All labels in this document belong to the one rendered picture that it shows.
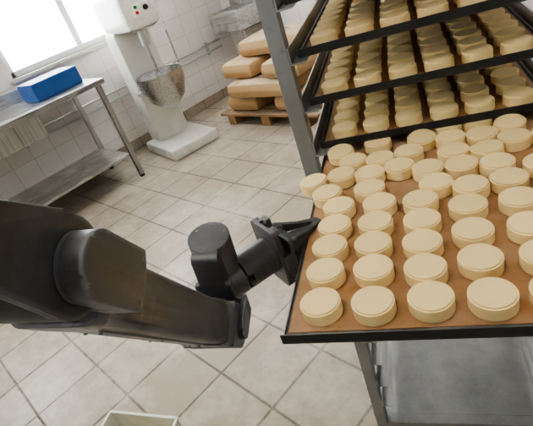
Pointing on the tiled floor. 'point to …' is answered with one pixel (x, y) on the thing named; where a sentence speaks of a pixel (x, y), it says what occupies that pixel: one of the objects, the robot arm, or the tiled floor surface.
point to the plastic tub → (139, 419)
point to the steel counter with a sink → (15, 132)
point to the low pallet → (269, 112)
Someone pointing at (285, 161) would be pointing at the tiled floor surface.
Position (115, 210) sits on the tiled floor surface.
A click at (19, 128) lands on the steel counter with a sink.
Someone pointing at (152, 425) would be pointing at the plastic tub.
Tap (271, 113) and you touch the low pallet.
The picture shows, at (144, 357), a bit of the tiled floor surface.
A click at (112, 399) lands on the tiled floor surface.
